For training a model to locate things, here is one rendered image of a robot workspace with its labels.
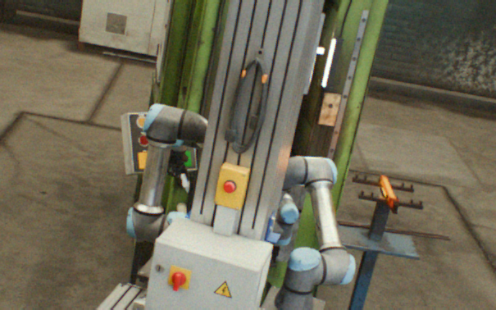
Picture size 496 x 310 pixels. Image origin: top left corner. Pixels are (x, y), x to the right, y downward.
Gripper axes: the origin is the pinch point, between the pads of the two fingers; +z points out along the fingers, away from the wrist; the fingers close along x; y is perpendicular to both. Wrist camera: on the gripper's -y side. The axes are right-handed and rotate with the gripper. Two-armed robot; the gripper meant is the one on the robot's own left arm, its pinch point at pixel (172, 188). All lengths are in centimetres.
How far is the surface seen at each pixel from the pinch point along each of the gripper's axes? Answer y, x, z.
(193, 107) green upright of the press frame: -49, -11, -24
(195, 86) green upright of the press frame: -49, -11, -35
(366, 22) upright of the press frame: -79, 62, -80
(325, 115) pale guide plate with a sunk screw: -73, 53, -30
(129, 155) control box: -2.7, -23.3, -9.0
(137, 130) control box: -8.4, -23.5, -19.4
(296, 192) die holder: -52, 50, 7
